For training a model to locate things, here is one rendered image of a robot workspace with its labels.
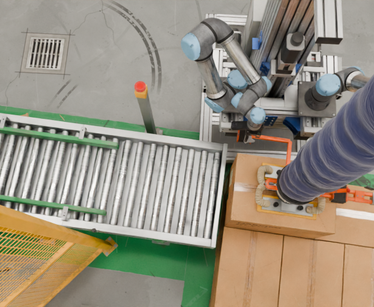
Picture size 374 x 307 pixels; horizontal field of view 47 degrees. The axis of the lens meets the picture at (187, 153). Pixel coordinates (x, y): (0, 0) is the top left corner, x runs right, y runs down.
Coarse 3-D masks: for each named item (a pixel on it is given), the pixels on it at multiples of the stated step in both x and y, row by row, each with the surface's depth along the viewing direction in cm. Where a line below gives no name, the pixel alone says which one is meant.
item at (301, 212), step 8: (272, 200) 246; (280, 200) 246; (264, 208) 244; (272, 208) 244; (280, 208) 244; (296, 208) 245; (304, 208) 245; (296, 216) 244; (304, 216) 244; (312, 216) 244
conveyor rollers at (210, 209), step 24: (0, 144) 299; (24, 144) 298; (48, 144) 297; (72, 144) 298; (72, 168) 294; (96, 168) 293; (120, 168) 294; (192, 168) 295; (216, 168) 293; (0, 192) 290; (24, 192) 289; (48, 192) 290; (120, 192) 289; (144, 192) 289; (72, 216) 285; (144, 216) 286; (168, 216) 285; (192, 216) 286
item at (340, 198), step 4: (340, 188) 235; (344, 192) 235; (332, 196) 234; (336, 196) 234; (340, 196) 234; (344, 196) 234; (332, 200) 236; (336, 200) 233; (340, 200) 233; (344, 200) 233
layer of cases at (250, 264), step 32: (224, 192) 326; (224, 224) 284; (352, 224) 284; (224, 256) 279; (256, 256) 279; (288, 256) 279; (320, 256) 279; (352, 256) 279; (224, 288) 274; (256, 288) 274; (288, 288) 274; (320, 288) 274; (352, 288) 274
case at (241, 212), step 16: (240, 160) 254; (256, 160) 254; (272, 160) 254; (240, 176) 252; (256, 176) 252; (240, 192) 249; (272, 192) 249; (240, 208) 247; (256, 208) 247; (240, 224) 260; (256, 224) 249; (272, 224) 245; (288, 224) 245; (304, 224) 245; (320, 224) 245
